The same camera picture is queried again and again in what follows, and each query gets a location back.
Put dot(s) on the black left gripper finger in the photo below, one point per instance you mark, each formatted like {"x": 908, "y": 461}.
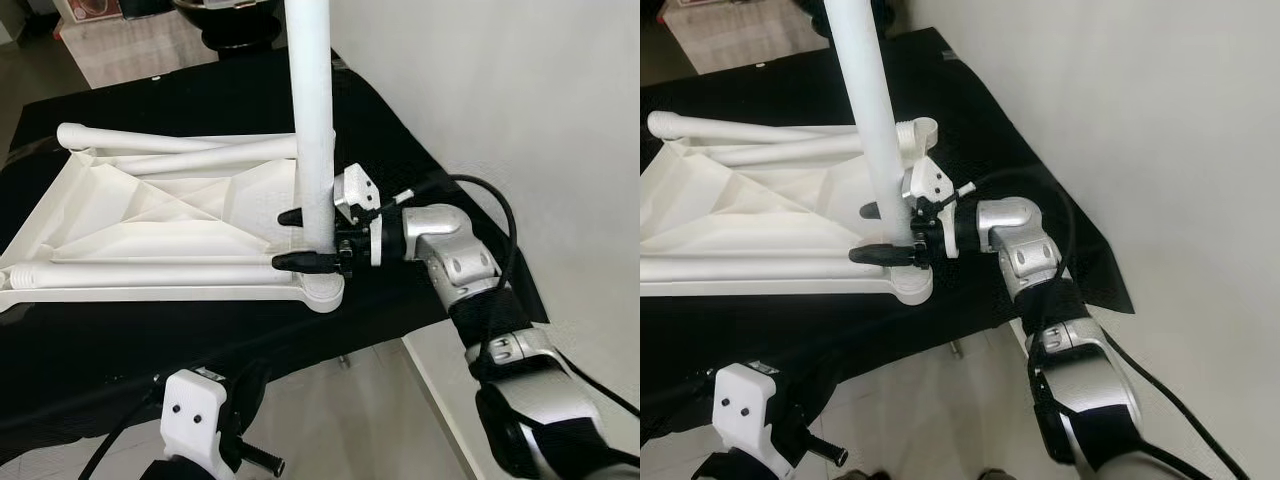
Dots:
{"x": 825, "y": 451}
{"x": 262, "y": 461}

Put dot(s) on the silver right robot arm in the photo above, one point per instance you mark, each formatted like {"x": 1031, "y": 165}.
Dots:
{"x": 450, "y": 250}
{"x": 1030, "y": 250}

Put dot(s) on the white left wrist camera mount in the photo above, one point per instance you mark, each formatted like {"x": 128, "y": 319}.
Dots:
{"x": 745, "y": 405}
{"x": 192, "y": 415}

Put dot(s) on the white plastic children table top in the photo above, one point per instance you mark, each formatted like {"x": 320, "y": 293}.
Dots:
{"x": 180, "y": 215}
{"x": 780, "y": 200}

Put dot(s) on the black round basin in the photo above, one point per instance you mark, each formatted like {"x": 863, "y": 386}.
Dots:
{"x": 235, "y": 25}
{"x": 890, "y": 15}

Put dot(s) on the red printed carton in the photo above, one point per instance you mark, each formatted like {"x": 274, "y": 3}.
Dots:
{"x": 92, "y": 8}

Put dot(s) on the black tablecloth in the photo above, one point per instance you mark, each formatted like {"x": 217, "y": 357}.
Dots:
{"x": 700, "y": 340}
{"x": 100, "y": 340}

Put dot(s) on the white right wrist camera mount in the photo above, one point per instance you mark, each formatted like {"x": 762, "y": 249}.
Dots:
{"x": 355, "y": 190}
{"x": 925, "y": 180}

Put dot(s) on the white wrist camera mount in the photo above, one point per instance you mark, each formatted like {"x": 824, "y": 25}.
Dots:
{"x": 355, "y": 190}
{"x": 925, "y": 180}
{"x": 192, "y": 415}
{"x": 745, "y": 405}

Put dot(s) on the pale low cabinet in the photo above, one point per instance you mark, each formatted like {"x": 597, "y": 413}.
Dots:
{"x": 740, "y": 35}
{"x": 130, "y": 50}

